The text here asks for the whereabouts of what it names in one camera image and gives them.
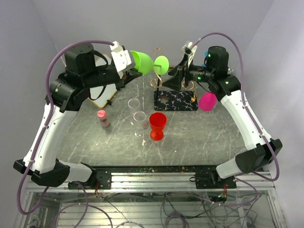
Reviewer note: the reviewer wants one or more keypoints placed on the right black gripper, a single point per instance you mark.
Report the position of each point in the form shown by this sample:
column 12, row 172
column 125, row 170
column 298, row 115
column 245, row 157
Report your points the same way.
column 175, row 83

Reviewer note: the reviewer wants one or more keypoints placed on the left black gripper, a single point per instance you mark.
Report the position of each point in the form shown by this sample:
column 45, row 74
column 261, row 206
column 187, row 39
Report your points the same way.
column 128, row 76

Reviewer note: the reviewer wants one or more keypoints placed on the green plastic wine glass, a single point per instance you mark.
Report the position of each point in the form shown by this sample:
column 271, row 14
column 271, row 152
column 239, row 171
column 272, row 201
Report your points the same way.
column 144, row 63

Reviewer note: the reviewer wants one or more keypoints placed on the gold wine glass rack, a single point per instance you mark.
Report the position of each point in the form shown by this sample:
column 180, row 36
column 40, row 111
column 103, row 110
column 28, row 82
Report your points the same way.
column 166, row 99

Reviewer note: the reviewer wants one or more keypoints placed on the magenta plastic wine glass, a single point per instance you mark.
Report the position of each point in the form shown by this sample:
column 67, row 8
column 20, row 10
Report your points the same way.
column 207, row 102

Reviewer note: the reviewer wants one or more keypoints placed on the red plastic wine glass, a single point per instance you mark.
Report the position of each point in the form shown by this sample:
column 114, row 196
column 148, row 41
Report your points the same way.
column 157, row 124

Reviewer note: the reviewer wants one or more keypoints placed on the blue plastic wine glass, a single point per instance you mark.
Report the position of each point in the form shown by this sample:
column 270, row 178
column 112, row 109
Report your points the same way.
column 204, row 59

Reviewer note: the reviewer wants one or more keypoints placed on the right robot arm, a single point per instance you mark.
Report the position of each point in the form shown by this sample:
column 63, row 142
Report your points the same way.
column 261, row 148

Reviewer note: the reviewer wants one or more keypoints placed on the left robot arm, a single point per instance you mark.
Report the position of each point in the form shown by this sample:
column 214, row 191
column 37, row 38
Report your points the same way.
column 64, row 98

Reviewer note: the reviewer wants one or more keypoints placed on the rear clear wine glass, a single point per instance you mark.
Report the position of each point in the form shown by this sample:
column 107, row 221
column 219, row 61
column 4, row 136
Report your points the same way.
column 134, row 105

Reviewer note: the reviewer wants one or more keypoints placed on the clear wine glass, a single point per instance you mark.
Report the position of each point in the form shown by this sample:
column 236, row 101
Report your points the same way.
column 139, row 121
column 134, row 105

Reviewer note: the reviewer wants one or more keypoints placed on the front clear wine glass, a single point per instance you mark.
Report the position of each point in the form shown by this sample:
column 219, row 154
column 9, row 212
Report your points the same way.
column 139, row 121

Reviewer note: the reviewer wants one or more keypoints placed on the gold framed whiteboard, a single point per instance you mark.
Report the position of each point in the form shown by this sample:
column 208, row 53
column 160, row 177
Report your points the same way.
column 109, row 91

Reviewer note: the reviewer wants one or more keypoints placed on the pink capped small bottle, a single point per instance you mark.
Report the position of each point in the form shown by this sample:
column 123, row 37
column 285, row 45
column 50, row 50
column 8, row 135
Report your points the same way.
column 102, row 116

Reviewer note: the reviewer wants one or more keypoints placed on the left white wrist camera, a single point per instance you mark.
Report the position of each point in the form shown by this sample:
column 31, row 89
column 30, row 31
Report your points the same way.
column 123, row 59

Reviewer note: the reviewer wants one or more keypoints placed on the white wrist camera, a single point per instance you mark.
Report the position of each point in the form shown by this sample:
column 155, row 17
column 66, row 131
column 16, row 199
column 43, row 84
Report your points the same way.
column 123, row 59
column 189, row 49

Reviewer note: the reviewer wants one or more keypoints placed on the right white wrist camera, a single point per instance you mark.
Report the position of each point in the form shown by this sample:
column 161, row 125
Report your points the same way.
column 189, row 49

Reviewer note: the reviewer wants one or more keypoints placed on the aluminium mounting rail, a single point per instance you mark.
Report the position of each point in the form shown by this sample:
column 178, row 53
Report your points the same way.
column 170, row 182

